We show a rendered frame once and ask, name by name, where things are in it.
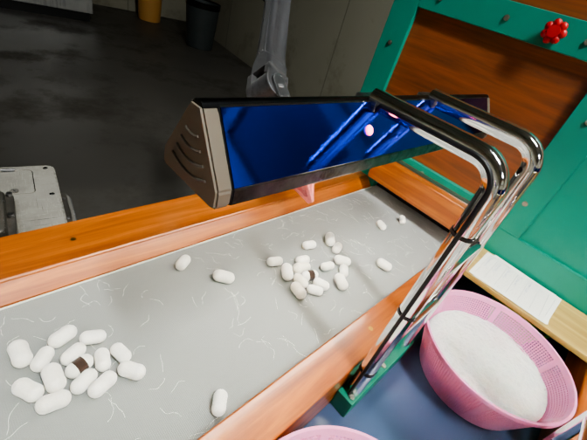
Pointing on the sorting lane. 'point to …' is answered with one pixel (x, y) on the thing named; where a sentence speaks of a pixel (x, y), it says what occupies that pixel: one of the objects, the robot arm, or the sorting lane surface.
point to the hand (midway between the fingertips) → (309, 199)
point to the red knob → (554, 31)
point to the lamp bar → (290, 142)
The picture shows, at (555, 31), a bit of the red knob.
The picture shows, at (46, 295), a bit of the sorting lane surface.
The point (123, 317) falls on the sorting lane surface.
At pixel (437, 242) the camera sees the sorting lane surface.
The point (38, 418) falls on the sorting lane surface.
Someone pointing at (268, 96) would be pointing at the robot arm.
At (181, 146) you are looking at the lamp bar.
